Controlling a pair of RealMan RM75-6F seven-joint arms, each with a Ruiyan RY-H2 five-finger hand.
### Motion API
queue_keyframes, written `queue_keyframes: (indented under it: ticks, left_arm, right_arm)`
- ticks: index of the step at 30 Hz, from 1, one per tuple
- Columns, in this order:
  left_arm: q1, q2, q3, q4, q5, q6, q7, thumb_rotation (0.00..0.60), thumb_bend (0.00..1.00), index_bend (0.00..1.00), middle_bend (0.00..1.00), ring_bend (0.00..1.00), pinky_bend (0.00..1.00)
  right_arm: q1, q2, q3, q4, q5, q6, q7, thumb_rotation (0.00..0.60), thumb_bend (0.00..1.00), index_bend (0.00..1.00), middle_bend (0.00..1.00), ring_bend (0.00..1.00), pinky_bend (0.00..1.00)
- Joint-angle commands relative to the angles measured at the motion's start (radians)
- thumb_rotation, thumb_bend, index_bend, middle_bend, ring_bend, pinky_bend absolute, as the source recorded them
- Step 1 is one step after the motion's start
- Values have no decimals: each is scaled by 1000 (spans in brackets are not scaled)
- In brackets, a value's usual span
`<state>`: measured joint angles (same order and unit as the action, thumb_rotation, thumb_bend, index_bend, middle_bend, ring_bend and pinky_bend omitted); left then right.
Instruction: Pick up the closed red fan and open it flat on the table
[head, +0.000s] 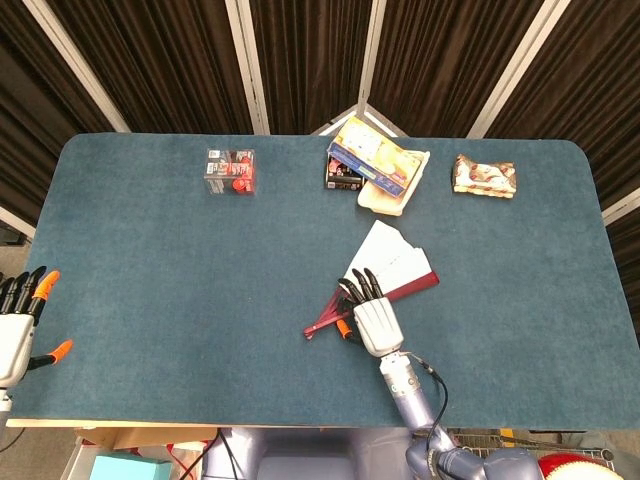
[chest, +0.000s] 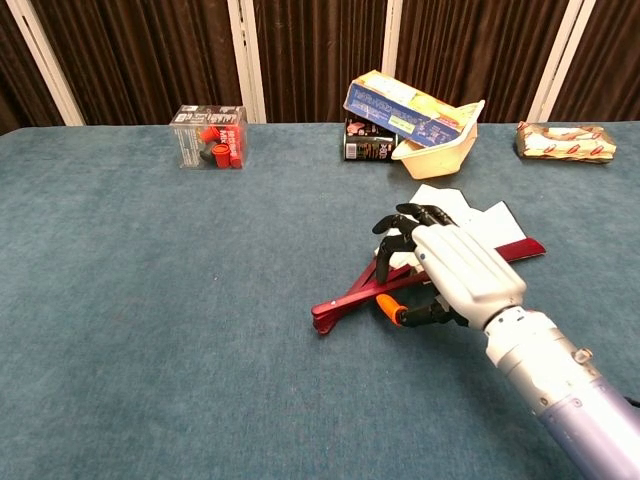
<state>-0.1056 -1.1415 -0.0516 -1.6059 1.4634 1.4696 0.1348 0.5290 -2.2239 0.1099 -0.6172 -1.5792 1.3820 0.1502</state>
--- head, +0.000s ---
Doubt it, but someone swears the brown curtain panel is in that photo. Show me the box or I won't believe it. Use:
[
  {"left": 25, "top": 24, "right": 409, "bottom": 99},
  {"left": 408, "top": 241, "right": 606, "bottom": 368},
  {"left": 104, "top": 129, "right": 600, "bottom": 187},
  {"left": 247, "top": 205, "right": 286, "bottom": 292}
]
[
  {"left": 0, "top": 0, "right": 119, "bottom": 211},
  {"left": 249, "top": 0, "right": 374, "bottom": 135},
  {"left": 44, "top": 0, "right": 254, "bottom": 135},
  {"left": 369, "top": 0, "right": 544, "bottom": 139},
  {"left": 487, "top": 0, "right": 640, "bottom": 211}
]

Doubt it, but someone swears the blue and yellow cardboard box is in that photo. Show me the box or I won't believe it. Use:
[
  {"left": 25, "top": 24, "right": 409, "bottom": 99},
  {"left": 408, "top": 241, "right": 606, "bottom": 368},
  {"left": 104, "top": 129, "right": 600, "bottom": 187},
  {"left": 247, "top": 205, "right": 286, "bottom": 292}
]
[{"left": 327, "top": 118, "right": 425, "bottom": 198}]

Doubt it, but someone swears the white partition frame post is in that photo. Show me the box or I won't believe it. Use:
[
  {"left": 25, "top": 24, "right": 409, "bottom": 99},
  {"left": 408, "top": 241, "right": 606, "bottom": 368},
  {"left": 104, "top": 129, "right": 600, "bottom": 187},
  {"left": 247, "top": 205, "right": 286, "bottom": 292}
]
[
  {"left": 0, "top": 204, "right": 36, "bottom": 241},
  {"left": 224, "top": 0, "right": 271, "bottom": 135},
  {"left": 22, "top": 0, "right": 132, "bottom": 134},
  {"left": 602, "top": 187, "right": 640, "bottom": 226},
  {"left": 467, "top": 0, "right": 571, "bottom": 140},
  {"left": 357, "top": 0, "right": 387, "bottom": 114}
]

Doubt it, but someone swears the black printed box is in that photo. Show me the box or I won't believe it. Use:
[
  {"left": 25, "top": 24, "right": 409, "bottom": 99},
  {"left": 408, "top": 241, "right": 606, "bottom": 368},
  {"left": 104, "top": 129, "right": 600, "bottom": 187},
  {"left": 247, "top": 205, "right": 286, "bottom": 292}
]
[{"left": 324, "top": 153, "right": 365, "bottom": 192}]

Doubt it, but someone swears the red and white ball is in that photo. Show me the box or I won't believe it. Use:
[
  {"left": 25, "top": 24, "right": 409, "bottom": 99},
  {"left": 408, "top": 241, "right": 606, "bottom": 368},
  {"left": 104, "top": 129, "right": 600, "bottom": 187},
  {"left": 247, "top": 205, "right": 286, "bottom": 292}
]
[{"left": 537, "top": 452, "right": 626, "bottom": 480}]

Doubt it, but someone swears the clear box with red cups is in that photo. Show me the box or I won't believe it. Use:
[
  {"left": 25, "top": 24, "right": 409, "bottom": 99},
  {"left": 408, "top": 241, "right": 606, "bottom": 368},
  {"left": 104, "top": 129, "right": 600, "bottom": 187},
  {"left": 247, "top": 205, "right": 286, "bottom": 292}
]
[{"left": 203, "top": 148, "right": 259, "bottom": 197}]

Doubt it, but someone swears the blue felt table cover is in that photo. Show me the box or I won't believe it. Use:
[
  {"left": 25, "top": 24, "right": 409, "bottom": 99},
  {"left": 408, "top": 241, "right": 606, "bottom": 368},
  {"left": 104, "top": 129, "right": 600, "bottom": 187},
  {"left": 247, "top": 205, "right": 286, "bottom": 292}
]
[{"left": 9, "top": 132, "right": 640, "bottom": 432}]

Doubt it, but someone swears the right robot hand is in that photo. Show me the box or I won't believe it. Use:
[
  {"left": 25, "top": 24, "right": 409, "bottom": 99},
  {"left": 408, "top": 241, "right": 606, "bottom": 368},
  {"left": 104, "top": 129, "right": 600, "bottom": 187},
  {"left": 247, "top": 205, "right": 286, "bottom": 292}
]
[{"left": 336, "top": 267, "right": 405, "bottom": 357}]

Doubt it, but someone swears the red-ribbed paper folding fan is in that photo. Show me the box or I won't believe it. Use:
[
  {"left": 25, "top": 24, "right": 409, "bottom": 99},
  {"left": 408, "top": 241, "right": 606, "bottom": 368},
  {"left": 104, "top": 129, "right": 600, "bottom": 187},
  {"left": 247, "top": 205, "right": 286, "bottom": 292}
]
[{"left": 302, "top": 220, "right": 441, "bottom": 342}]

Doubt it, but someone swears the white partition base frame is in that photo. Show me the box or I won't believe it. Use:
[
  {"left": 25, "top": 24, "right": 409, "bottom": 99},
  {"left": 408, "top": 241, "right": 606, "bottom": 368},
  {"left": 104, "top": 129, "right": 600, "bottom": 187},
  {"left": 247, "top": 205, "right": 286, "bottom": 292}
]
[{"left": 310, "top": 102, "right": 407, "bottom": 137}]

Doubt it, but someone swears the metal wire rack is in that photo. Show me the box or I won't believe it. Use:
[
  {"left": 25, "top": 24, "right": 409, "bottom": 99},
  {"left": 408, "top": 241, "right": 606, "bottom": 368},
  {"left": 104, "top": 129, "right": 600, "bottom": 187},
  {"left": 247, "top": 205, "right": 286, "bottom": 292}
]
[{"left": 449, "top": 428, "right": 616, "bottom": 462}]

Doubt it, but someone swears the brown cardboard box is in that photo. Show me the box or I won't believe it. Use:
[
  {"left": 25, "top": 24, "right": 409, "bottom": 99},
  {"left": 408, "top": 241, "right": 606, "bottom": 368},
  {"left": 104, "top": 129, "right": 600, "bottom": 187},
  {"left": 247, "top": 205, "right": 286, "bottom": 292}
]
[{"left": 74, "top": 427, "right": 221, "bottom": 452}]

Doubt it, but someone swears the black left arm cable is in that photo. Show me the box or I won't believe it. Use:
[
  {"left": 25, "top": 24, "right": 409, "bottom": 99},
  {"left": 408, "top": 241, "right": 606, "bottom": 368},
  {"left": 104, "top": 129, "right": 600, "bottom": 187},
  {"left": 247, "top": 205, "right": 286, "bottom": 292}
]
[{"left": 0, "top": 424, "right": 26, "bottom": 452}]

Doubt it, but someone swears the black torso cable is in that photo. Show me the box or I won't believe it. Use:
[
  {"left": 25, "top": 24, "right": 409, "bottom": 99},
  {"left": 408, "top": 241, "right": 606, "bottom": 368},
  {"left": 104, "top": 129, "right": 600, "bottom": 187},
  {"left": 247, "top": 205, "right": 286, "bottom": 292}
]
[{"left": 174, "top": 428, "right": 236, "bottom": 480}]

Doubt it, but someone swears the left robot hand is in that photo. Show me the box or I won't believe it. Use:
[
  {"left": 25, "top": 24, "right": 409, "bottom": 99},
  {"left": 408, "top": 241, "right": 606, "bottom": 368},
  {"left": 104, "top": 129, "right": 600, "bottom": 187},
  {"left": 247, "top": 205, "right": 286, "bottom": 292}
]
[{"left": 0, "top": 265, "right": 75, "bottom": 389}]

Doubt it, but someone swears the teal box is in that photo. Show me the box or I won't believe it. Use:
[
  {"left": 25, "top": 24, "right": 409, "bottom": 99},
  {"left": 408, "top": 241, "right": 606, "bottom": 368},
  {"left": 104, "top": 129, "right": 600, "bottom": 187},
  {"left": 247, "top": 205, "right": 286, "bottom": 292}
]
[{"left": 89, "top": 453, "right": 174, "bottom": 480}]

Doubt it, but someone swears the cream plastic tray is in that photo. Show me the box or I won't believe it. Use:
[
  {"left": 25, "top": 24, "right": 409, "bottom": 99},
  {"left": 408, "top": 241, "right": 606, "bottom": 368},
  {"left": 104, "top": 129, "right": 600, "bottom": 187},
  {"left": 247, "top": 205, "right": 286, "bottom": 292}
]
[{"left": 356, "top": 149, "right": 432, "bottom": 218}]

